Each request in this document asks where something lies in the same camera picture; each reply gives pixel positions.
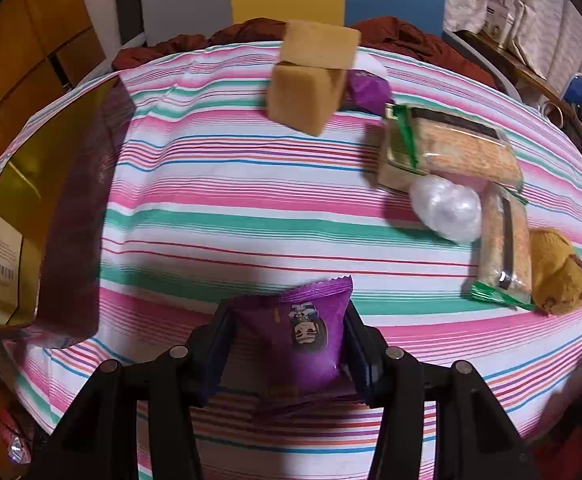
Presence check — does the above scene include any rust red cloth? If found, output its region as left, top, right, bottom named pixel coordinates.
left=111, top=16, right=496, bottom=91

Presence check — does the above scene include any brown plush toy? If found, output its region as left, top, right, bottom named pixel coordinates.
left=528, top=226, right=582, bottom=316

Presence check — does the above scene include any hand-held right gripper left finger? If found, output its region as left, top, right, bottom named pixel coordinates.
left=28, top=302, right=237, bottom=480

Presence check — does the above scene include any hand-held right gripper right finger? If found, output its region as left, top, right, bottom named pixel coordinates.
left=341, top=300, right=542, bottom=480

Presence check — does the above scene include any tan sponge block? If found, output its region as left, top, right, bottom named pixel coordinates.
left=278, top=20, right=362, bottom=71
left=266, top=60, right=349, bottom=137

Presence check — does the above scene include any wooden side shelf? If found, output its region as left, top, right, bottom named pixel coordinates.
left=453, top=30, right=582, bottom=171

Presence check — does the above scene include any clear plastic bag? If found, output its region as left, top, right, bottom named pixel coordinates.
left=409, top=175, right=482, bottom=245

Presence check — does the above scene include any green-edged cracker packet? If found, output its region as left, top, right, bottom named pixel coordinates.
left=463, top=182, right=534, bottom=311
left=376, top=102, right=524, bottom=193

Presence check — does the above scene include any red plastic packaging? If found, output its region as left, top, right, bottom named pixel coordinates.
left=0, top=407, right=34, bottom=463

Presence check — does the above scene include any wooden wardrobe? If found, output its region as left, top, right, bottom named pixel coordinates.
left=0, top=0, right=107, bottom=161

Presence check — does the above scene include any beige barcode carton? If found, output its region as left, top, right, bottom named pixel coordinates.
left=0, top=213, right=42, bottom=333

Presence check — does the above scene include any purple snack packet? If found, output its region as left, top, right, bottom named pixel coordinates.
left=343, top=70, right=393, bottom=116
left=221, top=275, right=354, bottom=418

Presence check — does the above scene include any white printed package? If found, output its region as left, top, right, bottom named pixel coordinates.
left=486, top=2, right=518, bottom=37

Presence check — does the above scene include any blue round object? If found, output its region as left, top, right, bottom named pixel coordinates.
left=561, top=74, right=582, bottom=107

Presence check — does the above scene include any gold cardboard box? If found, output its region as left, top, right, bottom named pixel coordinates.
left=0, top=77, right=137, bottom=351

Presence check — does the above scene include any beige patterned curtain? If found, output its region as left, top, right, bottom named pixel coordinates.
left=443, top=0, right=582, bottom=96

